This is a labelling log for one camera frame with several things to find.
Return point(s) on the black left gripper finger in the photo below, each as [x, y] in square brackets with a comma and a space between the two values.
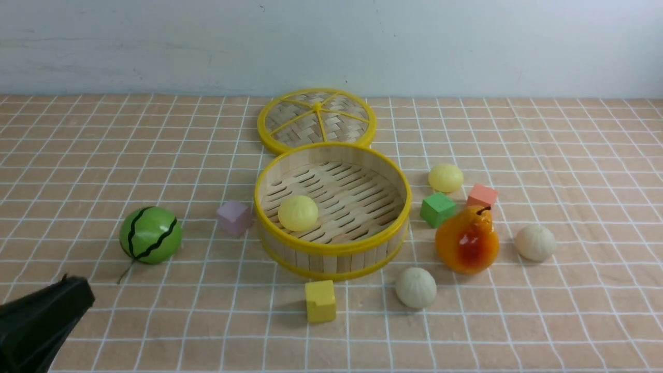
[35, 327]

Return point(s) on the yellow bun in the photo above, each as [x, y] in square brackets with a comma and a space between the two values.
[298, 213]
[446, 178]

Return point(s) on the white bun front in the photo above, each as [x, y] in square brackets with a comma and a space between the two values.
[415, 288]

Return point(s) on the white bun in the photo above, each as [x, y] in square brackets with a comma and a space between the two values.
[415, 288]
[535, 243]

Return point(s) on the woven bamboo steamer lid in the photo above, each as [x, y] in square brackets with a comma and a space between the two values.
[312, 115]

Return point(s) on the bamboo steamer tray yellow rim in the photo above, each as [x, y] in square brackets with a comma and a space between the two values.
[363, 201]

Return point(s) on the green toy watermelon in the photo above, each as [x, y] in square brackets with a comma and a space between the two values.
[150, 235]

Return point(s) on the checkered orange tablecloth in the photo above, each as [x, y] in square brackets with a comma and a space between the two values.
[75, 166]

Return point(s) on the pink wooden cube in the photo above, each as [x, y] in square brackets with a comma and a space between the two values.
[235, 217]

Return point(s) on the yellow wooden cube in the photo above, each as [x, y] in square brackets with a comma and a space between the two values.
[321, 304]

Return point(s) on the green wooden cube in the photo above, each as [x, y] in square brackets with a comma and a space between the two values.
[437, 208]

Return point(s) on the orange toy pear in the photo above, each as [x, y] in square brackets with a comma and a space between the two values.
[467, 242]

